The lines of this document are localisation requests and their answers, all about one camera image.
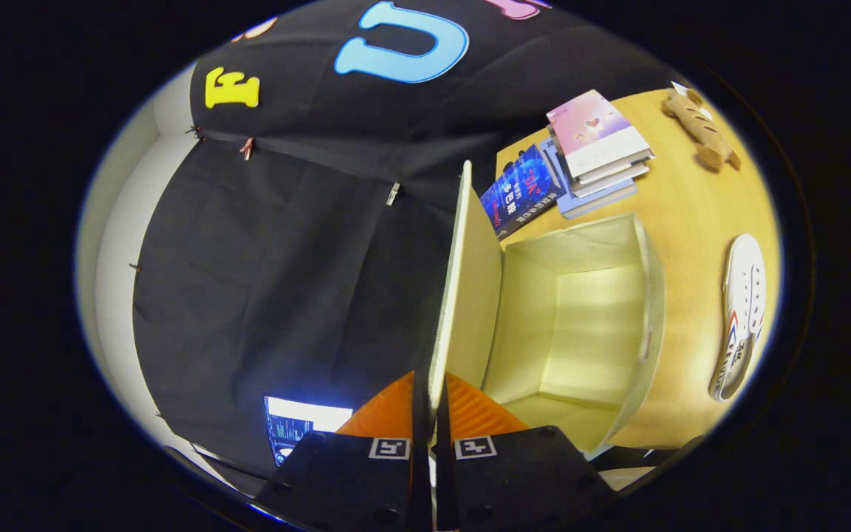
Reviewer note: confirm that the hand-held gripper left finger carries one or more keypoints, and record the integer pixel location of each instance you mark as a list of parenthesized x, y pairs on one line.
[(366, 480)]

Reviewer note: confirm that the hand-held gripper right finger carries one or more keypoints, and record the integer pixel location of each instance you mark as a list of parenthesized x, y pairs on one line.
[(514, 480)]

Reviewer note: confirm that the green fabric storage box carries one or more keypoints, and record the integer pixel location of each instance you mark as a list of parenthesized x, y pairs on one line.
[(580, 318)]

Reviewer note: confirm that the white striped canvas shoe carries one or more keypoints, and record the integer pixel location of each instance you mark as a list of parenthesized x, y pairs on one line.
[(743, 295)]

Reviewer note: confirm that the computer monitor screen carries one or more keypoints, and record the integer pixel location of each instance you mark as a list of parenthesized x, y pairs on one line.
[(300, 421)]

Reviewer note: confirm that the black backdrop cloth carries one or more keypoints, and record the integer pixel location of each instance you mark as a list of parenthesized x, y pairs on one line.
[(248, 295)]

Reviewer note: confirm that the silver clip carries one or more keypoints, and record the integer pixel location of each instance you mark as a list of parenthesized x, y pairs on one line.
[(393, 193)]

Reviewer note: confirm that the dark blue book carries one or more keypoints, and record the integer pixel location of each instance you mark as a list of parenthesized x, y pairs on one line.
[(521, 192)]

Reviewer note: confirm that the grey white book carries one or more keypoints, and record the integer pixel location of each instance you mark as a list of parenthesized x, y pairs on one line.
[(614, 181)]

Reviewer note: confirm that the pink clip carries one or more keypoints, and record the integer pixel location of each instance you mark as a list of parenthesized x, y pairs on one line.
[(247, 148)]

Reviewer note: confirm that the black binder clip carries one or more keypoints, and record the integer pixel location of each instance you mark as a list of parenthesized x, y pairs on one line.
[(193, 133)]

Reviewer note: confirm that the brown plush toy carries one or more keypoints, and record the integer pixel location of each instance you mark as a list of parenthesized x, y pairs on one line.
[(699, 129)]

